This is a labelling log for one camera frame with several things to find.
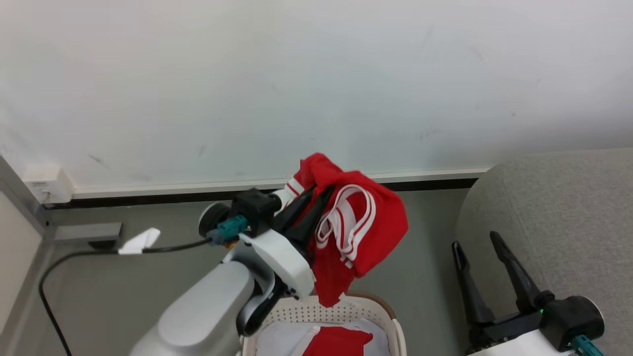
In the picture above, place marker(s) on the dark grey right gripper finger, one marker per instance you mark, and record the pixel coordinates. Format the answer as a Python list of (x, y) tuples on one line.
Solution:
[(517, 277), (470, 291)]

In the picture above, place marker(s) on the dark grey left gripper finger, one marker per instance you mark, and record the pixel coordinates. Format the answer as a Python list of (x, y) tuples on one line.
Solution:
[(293, 213), (312, 222)]

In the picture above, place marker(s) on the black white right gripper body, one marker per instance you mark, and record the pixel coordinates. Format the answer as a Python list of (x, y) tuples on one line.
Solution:
[(509, 333)]

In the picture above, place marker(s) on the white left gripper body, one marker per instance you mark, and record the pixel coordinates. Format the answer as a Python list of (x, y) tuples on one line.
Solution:
[(282, 262)]

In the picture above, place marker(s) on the red garment with white stripes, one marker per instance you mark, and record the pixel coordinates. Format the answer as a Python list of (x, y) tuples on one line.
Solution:
[(381, 222)]

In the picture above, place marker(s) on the red and white garment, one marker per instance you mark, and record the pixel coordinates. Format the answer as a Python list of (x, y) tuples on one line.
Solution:
[(339, 342)]

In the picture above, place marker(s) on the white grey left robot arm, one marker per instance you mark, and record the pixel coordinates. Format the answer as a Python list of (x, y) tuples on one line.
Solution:
[(207, 311)]

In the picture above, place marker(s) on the cream perforated laundry basket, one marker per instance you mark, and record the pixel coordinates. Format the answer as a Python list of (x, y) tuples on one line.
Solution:
[(376, 309)]

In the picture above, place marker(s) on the grey fabric sofa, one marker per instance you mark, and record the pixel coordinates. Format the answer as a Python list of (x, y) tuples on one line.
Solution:
[(559, 222)]

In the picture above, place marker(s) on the white cloth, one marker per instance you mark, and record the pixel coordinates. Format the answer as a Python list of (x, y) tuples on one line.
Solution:
[(277, 338)]

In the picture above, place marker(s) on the grey partition foot bar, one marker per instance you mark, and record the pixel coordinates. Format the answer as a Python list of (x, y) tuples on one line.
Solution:
[(89, 231)]

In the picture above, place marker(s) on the grey metal table leg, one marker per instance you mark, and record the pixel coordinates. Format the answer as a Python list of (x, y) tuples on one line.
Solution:
[(17, 247)]

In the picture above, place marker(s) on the black left wrist camera block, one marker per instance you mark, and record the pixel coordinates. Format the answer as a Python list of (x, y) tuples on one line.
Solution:
[(253, 210)]

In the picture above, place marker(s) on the black wrist camera block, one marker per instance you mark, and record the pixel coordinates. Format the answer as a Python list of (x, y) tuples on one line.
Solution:
[(573, 321), (253, 210)]

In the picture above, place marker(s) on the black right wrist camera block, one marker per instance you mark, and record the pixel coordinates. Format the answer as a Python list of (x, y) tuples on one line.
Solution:
[(573, 321)]

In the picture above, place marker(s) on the white black wall baseboard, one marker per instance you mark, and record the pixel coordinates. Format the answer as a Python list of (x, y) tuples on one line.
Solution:
[(198, 190)]

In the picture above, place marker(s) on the white wall socket box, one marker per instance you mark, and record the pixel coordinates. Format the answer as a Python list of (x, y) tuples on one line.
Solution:
[(47, 184)]

